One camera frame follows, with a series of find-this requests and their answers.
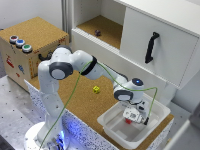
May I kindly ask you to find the black drawer handle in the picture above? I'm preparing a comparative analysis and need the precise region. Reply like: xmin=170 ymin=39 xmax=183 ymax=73
xmin=37 ymin=51 xmax=54 ymax=62

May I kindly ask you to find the white cabinet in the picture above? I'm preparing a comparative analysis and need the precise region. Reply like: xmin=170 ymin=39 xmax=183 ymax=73
xmin=70 ymin=0 xmax=200 ymax=105

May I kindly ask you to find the green button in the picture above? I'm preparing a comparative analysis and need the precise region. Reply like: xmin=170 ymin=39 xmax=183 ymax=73
xmin=21 ymin=43 xmax=34 ymax=54

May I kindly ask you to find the white plastic box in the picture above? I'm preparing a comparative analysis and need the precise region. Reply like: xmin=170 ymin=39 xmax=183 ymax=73
xmin=96 ymin=96 xmax=172 ymax=150

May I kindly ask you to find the black door handle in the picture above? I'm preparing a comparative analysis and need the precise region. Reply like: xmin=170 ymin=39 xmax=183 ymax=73
xmin=144 ymin=31 xmax=160 ymax=65

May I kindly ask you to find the pink block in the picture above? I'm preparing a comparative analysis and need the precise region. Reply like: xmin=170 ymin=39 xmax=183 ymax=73
xmin=124 ymin=117 xmax=133 ymax=125

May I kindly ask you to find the wooden drawer box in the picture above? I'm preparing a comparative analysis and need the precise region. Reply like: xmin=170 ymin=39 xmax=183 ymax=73
xmin=0 ymin=16 xmax=71 ymax=92

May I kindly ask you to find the yellow block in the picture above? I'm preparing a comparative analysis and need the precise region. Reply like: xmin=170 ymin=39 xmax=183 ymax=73
xmin=92 ymin=85 xmax=101 ymax=95

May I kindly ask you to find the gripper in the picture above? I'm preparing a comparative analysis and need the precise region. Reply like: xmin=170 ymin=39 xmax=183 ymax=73
xmin=122 ymin=101 xmax=150 ymax=126

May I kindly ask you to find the green cable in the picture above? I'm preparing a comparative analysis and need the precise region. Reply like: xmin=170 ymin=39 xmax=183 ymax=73
xmin=38 ymin=59 xmax=158 ymax=150

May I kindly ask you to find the purple block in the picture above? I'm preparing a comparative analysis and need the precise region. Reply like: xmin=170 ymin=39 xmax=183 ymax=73
xmin=94 ymin=29 xmax=102 ymax=37

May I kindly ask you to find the blue button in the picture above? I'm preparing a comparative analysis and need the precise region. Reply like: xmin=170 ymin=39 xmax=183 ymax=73
xmin=15 ymin=38 xmax=26 ymax=49

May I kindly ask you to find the red button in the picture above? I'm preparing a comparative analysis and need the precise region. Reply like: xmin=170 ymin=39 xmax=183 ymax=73
xmin=9 ymin=34 xmax=20 ymax=45

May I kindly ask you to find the white sliding door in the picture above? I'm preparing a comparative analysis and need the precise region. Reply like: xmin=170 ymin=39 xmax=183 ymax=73
xmin=119 ymin=6 xmax=200 ymax=90

